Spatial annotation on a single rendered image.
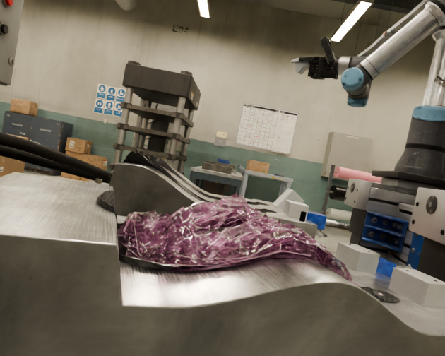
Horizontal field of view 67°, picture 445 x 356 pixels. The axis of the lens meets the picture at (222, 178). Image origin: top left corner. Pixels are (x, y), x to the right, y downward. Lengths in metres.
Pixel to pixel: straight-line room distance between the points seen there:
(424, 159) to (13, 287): 1.12
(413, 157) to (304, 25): 6.85
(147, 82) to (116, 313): 4.67
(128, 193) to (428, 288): 0.46
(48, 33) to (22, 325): 8.52
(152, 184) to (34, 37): 8.28
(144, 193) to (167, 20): 7.42
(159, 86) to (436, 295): 4.54
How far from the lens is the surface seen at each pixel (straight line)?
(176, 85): 4.77
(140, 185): 0.61
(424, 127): 1.22
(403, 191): 1.18
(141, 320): 0.24
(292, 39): 7.77
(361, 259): 0.53
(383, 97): 8.00
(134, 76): 4.92
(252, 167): 6.66
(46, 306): 0.23
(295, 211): 0.67
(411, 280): 0.47
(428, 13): 1.36
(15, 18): 1.28
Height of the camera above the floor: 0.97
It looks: 3 degrees down
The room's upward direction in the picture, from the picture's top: 11 degrees clockwise
